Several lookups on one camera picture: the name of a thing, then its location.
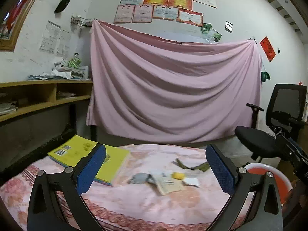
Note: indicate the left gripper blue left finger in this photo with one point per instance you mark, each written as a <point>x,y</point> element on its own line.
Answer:
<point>45,212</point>

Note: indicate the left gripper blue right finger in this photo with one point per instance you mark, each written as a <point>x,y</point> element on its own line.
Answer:
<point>264,211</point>

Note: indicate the green dried leaf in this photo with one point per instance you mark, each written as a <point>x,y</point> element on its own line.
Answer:
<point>201,167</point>

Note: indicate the white paper scrap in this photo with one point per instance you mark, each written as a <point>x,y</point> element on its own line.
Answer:
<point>191,182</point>

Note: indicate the yellow cap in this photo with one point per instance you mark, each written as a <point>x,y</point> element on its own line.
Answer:
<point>178,176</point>

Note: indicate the silver foil wrapper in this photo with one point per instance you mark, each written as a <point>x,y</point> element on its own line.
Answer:
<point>142,178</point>

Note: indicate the white sugar packet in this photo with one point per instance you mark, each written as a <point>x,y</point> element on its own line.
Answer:
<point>165,183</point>

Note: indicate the person right hand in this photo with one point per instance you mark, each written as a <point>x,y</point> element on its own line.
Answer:
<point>296,199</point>

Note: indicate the black office chair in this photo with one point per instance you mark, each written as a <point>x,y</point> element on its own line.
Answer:
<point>283,117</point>

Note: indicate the yellow book stack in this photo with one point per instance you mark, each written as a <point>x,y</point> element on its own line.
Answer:
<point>108,161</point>

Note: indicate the green hanging bag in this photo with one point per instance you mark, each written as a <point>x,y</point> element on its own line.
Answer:
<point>264,76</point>

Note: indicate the floral pink quilt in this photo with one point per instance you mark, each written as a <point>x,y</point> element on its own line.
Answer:
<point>134,207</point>

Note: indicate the wooden shelf unit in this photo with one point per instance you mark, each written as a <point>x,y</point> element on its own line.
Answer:
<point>35,96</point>

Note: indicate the red paper poster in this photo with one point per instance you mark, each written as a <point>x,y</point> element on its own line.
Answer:
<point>268,49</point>

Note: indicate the paper pile on shelf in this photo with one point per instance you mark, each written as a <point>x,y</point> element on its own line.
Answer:
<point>61,71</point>

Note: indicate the green candy jar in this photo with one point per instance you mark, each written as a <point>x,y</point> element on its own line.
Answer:
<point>74,62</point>

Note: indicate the pink hanging sheet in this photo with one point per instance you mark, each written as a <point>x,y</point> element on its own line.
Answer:
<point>153,89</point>

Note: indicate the red window curtain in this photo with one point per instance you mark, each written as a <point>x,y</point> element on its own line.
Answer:
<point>10,10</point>

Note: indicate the black hanging pouch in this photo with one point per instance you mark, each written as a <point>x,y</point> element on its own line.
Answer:
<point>61,6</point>

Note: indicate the wall calendar sheets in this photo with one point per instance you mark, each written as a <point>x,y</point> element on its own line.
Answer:
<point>55,40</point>

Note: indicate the wall certificates cluster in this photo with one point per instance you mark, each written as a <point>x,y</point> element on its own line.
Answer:
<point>145,11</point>

